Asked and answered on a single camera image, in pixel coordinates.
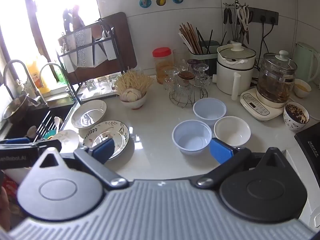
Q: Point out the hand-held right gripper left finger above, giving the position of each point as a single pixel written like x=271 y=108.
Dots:
x=103 y=150

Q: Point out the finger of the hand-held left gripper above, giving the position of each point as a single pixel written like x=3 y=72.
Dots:
x=47 y=145

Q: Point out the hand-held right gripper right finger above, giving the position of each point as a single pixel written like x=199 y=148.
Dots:
x=220 y=151

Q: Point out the pale blue plastic bowl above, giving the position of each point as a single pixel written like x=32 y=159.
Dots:
x=192 y=136
x=210 y=110

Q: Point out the black chopsticks in sink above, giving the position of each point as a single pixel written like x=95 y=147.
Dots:
x=43 y=126

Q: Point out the small white plate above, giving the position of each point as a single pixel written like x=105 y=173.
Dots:
x=67 y=140

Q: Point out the leaf pattern flat plate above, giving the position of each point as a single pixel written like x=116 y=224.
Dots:
x=110 y=130

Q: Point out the wooden spoon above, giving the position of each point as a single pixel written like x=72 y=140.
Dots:
x=31 y=131

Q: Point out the white ceramic bowl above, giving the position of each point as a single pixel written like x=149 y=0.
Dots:
x=232 y=131

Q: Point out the white ceramic spoon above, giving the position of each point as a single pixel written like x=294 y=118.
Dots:
x=57 y=122

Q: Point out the red patterned cloth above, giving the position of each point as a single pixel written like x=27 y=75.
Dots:
x=8 y=187

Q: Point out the black kitchen sink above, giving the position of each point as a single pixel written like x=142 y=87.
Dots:
x=37 y=115

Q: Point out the leaf pattern deep plate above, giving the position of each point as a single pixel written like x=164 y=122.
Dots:
x=88 y=113

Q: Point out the steel mixing bowl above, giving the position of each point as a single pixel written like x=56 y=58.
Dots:
x=16 y=106

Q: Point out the white bowl with red foot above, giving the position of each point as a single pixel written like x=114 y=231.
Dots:
x=133 y=103

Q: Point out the garlic bulb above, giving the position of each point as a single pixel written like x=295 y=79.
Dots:
x=130 y=95

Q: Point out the orange detergent bottle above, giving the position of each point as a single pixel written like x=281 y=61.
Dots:
x=41 y=77

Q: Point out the green bottle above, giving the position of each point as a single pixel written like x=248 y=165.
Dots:
x=59 y=76

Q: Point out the bundle of dried noodles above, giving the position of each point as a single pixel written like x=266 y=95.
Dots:
x=133 y=81

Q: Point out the white electric cooker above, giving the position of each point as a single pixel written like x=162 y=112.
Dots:
x=235 y=75

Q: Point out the clear cut glass cup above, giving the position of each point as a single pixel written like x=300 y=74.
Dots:
x=172 y=77
x=202 y=73

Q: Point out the amber bottom glass cup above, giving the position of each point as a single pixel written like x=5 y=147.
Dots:
x=186 y=78

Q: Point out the short steel faucet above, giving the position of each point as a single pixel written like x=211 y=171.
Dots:
x=50 y=65

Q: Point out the floral bowl with dark contents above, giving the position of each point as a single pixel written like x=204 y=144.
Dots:
x=296 y=117

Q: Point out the tall steel faucet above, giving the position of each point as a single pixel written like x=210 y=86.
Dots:
x=13 y=63

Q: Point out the black induction cooktop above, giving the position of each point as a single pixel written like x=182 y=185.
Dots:
x=308 y=143

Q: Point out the glass health kettle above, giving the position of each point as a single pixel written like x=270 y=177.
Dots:
x=273 y=80

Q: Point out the purple tinted glass cup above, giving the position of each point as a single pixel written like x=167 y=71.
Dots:
x=192 y=63

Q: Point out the green chopstick holder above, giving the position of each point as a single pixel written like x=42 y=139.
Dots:
x=207 y=50

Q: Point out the tall plain glass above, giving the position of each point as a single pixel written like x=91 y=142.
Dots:
x=179 y=57

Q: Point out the red lid glass jar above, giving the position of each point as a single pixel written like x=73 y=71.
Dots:
x=162 y=65

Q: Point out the small bowl with yellow liquid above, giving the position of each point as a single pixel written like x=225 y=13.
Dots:
x=302 y=88

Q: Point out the black dish rack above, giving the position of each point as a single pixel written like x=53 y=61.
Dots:
x=100 y=43

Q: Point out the dark wooden cutting board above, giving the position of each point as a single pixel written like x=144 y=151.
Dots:
x=125 y=42

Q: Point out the black chopsticks in holder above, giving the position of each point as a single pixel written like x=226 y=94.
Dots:
x=205 y=42

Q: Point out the bundle of wooden chopsticks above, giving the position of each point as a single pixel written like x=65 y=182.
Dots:
x=190 y=38

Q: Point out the pale green electric kettle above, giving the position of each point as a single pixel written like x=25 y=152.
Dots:
x=306 y=62

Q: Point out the knives in rack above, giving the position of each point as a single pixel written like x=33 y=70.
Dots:
x=72 y=21

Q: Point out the metal utensil hanging rack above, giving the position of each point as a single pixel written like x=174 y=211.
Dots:
x=235 y=5

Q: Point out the black wall power strip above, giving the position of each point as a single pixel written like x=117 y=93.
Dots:
x=267 y=15

